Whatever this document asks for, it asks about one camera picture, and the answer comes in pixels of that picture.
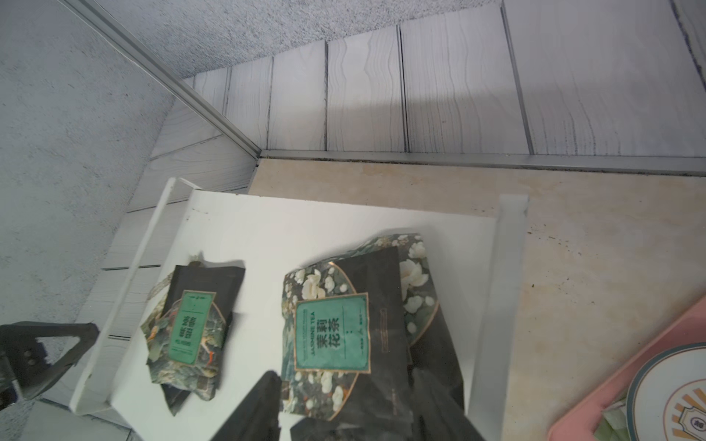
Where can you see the jasmine tea bag floral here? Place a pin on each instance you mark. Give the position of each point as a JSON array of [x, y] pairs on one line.
[[355, 326]]

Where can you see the green label tea bag pile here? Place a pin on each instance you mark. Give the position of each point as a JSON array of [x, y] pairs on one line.
[[185, 334]]

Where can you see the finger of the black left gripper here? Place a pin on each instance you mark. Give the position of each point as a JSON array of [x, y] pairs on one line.
[[25, 371]]

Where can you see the round printed plate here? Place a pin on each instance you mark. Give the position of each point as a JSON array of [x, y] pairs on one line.
[[666, 399]]

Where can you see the green checked cloth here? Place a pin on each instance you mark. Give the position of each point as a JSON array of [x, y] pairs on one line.
[[613, 425]]

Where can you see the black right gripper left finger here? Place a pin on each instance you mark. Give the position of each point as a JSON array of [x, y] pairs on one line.
[[256, 418]]

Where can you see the white two-tier shelf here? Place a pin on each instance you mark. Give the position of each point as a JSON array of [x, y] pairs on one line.
[[475, 263]]

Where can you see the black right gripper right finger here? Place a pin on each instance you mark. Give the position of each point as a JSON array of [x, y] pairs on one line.
[[436, 415]]

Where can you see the aluminium frame post left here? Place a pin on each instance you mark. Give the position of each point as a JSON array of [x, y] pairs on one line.
[[104, 24]]

